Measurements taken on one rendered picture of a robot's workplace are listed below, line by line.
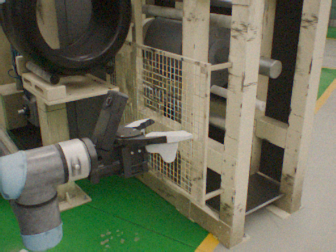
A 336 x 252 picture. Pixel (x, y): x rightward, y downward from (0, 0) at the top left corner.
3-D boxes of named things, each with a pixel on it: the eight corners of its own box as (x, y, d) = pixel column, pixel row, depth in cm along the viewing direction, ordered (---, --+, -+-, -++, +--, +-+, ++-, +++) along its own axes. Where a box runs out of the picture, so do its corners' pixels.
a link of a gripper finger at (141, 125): (144, 140, 91) (126, 154, 83) (142, 115, 89) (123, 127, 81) (156, 141, 90) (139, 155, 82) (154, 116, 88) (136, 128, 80)
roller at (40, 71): (27, 71, 200) (23, 62, 197) (35, 67, 202) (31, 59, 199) (52, 86, 174) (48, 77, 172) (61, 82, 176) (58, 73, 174)
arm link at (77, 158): (52, 138, 73) (66, 149, 66) (75, 133, 75) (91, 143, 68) (58, 175, 75) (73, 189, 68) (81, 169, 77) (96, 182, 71)
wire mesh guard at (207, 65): (110, 144, 252) (103, 35, 225) (112, 143, 253) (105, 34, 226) (202, 208, 186) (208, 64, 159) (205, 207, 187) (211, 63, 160)
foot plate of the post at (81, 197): (35, 195, 250) (34, 190, 249) (73, 183, 265) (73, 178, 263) (50, 215, 230) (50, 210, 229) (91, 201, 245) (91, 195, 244)
